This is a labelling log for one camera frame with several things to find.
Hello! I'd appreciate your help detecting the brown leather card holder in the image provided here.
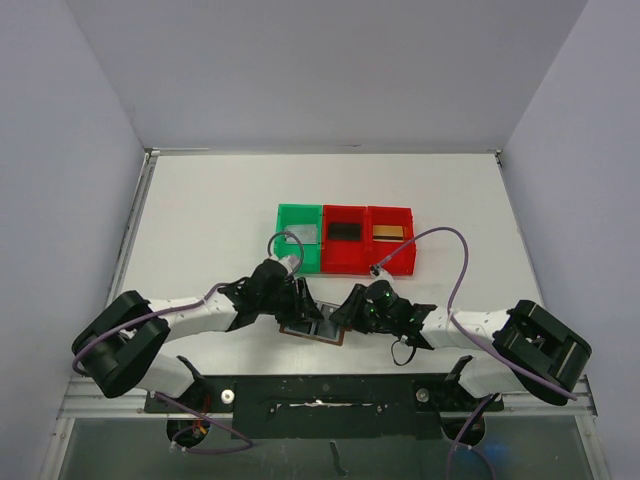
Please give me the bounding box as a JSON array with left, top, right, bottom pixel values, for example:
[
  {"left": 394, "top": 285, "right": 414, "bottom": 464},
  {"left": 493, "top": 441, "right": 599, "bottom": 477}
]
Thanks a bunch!
[{"left": 279, "top": 321, "right": 348, "bottom": 346}]

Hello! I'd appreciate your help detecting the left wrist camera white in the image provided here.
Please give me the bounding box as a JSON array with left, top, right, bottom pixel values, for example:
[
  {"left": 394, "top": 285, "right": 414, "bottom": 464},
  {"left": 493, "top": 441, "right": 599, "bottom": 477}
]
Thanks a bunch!
[{"left": 270, "top": 255, "right": 303, "bottom": 276}]

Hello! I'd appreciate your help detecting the red middle bin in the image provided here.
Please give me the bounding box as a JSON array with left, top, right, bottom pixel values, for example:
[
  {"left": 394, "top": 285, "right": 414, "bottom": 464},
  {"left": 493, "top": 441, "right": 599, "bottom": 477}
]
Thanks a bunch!
[{"left": 321, "top": 204, "right": 370, "bottom": 275}]

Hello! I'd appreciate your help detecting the black card in bin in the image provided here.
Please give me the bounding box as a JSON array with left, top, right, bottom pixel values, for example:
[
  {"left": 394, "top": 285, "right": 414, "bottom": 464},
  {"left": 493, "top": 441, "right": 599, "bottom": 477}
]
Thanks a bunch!
[{"left": 327, "top": 222, "right": 362, "bottom": 242}]

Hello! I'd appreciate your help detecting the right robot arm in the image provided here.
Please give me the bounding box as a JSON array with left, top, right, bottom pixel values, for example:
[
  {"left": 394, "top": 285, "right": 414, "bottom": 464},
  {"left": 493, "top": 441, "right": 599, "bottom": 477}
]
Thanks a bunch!
[{"left": 330, "top": 280, "right": 592, "bottom": 406}]

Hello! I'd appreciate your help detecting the green plastic bin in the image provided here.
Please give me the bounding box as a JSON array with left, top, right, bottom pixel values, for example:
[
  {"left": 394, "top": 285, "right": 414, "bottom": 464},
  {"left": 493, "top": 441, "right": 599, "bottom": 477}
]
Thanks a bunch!
[{"left": 272, "top": 202, "right": 324, "bottom": 275}]

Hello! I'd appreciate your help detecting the red bin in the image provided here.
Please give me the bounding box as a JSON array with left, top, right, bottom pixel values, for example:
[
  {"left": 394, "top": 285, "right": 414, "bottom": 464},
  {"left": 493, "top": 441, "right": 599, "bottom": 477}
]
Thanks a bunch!
[
  {"left": 321, "top": 204, "right": 370, "bottom": 275},
  {"left": 367, "top": 206, "right": 417, "bottom": 276}
]

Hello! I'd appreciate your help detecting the silver card in bin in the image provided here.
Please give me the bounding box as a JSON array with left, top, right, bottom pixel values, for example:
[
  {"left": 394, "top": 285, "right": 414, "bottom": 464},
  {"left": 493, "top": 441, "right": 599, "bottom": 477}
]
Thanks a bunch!
[{"left": 285, "top": 224, "right": 319, "bottom": 245}]

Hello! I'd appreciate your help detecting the red right bin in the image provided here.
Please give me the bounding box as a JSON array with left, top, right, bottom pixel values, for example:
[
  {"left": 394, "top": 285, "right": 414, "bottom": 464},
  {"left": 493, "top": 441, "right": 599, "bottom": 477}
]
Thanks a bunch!
[{"left": 367, "top": 206, "right": 417, "bottom": 276}]

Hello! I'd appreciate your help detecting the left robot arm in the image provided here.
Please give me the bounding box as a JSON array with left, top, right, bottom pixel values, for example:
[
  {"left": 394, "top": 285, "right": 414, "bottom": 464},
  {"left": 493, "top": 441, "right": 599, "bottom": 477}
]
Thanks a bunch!
[{"left": 71, "top": 256, "right": 323, "bottom": 399}]

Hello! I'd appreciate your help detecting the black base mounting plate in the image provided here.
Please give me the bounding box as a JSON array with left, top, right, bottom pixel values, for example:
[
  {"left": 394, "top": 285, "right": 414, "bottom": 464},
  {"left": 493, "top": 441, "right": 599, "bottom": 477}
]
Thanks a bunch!
[{"left": 144, "top": 373, "right": 504, "bottom": 446}]

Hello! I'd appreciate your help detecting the gold card in bin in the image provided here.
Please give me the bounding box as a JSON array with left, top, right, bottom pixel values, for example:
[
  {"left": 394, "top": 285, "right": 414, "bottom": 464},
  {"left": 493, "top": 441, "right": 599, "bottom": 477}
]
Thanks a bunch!
[{"left": 372, "top": 225, "right": 404, "bottom": 243}]

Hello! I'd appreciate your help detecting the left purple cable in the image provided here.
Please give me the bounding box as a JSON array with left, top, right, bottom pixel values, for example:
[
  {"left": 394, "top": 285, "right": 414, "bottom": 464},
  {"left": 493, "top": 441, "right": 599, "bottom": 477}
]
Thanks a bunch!
[{"left": 71, "top": 231, "right": 306, "bottom": 455}]

